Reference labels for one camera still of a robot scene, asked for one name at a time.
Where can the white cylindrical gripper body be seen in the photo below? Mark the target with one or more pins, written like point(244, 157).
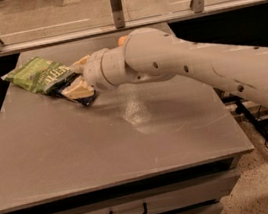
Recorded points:
point(93, 72)

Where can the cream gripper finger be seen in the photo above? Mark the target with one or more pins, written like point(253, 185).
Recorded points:
point(79, 88)
point(78, 66)

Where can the blue rxbar blueberry wrapper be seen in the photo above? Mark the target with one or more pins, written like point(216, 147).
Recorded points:
point(87, 99)

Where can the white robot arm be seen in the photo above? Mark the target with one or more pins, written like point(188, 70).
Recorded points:
point(149, 54)

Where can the green jalapeno chip bag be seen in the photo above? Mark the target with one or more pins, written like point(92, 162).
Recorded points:
point(40, 75)

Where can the orange round fruit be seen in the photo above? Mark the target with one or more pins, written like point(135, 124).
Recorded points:
point(122, 40)

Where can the black metal stand leg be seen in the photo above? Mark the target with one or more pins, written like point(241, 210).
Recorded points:
point(241, 109)

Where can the grey top drawer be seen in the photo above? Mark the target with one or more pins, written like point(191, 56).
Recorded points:
point(170, 197)

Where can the middle metal railing bracket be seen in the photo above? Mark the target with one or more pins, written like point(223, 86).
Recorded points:
point(117, 13)

